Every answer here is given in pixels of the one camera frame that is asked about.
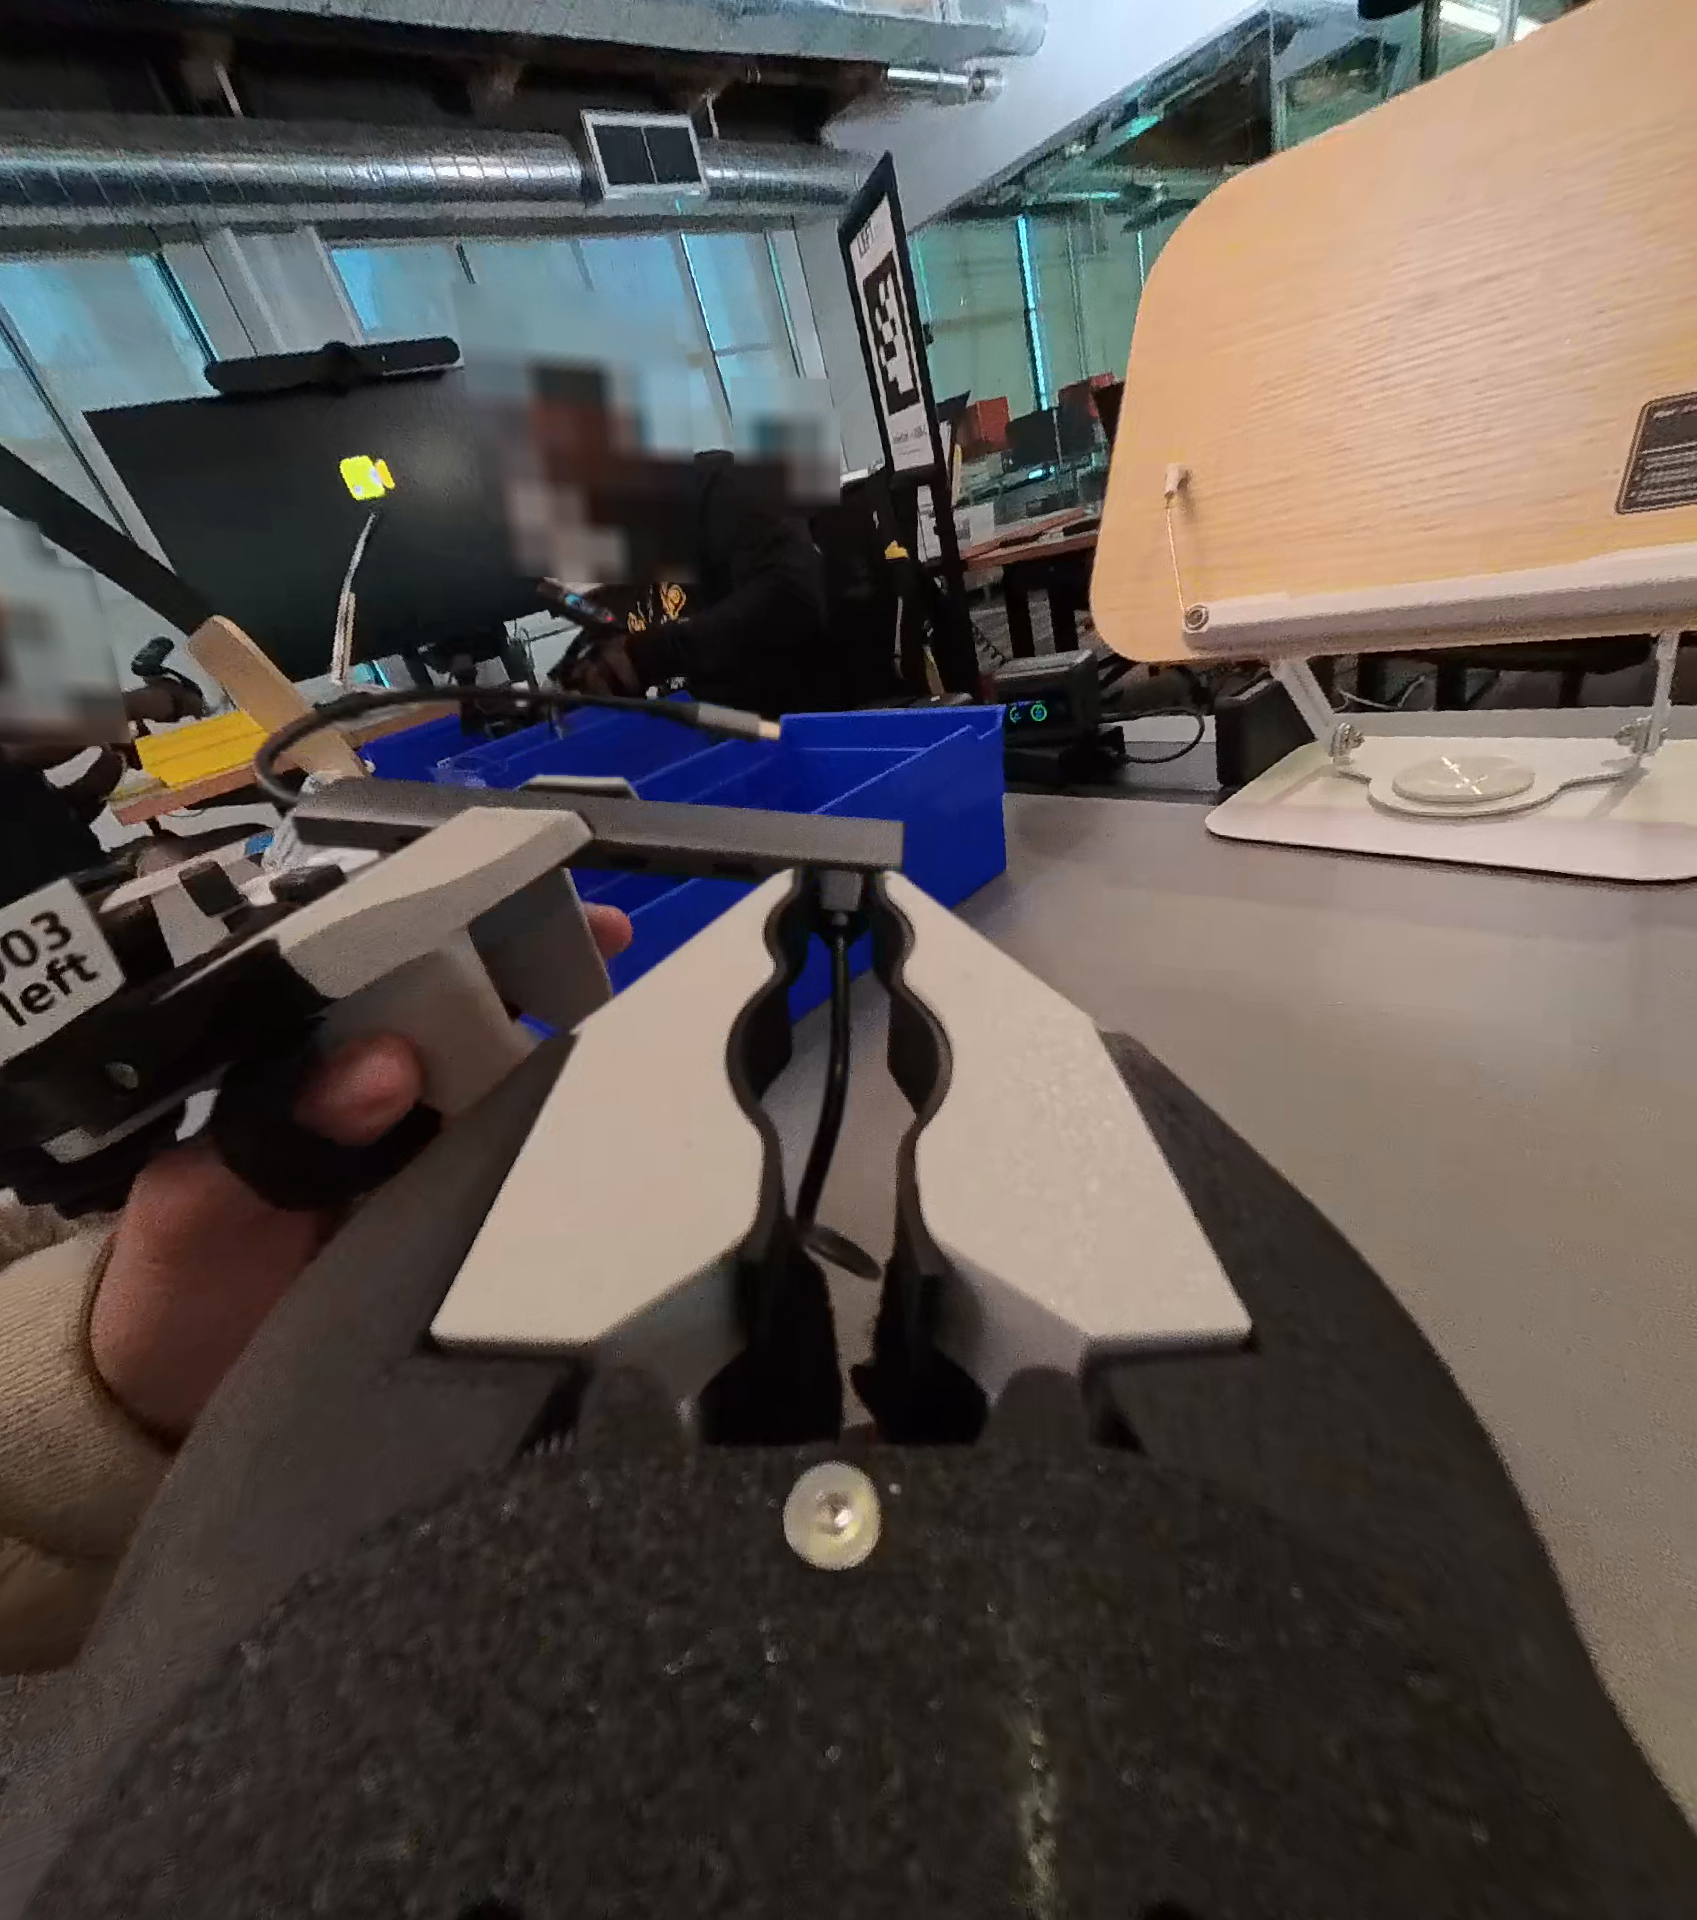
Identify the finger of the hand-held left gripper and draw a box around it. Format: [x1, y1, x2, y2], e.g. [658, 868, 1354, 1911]
[271, 811, 594, 1005]
[399, 877, 620, 1117]

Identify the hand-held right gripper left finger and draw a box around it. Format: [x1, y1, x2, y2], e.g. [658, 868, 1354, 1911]
[428, 871, 804, 1357]

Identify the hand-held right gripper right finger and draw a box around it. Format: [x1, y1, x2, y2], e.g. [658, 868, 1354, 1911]
[878, 871, 1254, 1363]

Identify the grey hub with black cable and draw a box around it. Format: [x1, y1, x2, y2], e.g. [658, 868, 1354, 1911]
[253, 683, 911, 888]

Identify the black cable with blue bands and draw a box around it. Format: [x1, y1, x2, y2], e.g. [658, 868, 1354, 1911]
[788, 871, 887, 1285]

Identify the blue plastic bin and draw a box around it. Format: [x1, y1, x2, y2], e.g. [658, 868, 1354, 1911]
[360, 703, 1010, 1038]

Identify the grey desk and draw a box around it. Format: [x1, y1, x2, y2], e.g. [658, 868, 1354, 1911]
[609, 703, 1697, 1920]

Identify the person's left hand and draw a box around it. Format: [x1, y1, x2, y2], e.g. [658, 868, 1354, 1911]
[87, 1034, 430, 1446]

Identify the black monitor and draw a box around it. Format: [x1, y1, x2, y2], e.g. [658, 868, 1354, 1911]
[82, 366, 539, 680]

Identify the black power station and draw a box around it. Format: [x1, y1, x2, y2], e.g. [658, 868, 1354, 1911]
[991, 649, 1129, 786]

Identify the black box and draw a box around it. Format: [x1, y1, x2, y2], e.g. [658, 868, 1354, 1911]
[1214, 675, 1294, 793]

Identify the black framed tag sign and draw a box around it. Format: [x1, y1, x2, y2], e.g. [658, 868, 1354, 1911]
[836, 150, 942, 486]

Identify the ceiling air vent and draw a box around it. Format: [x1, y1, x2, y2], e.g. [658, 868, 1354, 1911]
[580, 109, 712, 201]

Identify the wooden board stand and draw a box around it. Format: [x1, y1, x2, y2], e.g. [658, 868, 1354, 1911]
[1089, 0, 1697, 888]

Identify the black camera bar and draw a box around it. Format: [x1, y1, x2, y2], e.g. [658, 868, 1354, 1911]
[207, 337, 464, 397]

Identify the silver round duct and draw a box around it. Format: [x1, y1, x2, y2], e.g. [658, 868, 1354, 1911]
[0, 109, 873, 259]

